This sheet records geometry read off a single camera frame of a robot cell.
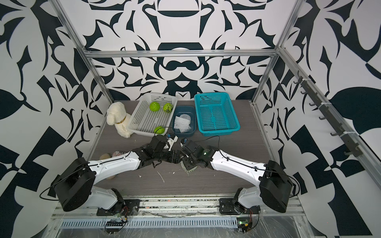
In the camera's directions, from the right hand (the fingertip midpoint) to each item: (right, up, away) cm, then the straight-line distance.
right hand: (185, 159), depth 81 cm
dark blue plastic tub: (+3, +27, +25) cm, 37 cm away
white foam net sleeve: (+1, -7, +2) cm, 8 cm away
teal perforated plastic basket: (+22, +25, +31) cm, 45 cm away
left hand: (-3, +3, +3) cm, 5 cm away
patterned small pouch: (-40, +1, +8) cm, 41 cm away
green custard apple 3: (-17, +15, +14) cm, 26 cm away
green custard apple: (-23, +30, +27) cm, 47 cm away
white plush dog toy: (-40, +24, +7) cm, 47 cm away
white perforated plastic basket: (-31, +20, +27) cm, 46 cm away
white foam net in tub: (-3, +19, +18) cm, 26 cm away
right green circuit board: (+28, -27, -11) cm, 40 cm away
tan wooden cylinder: (-48, 0, +8) cm, 49 cm away
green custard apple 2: (-14, +29, +27) cm, 42 cm away
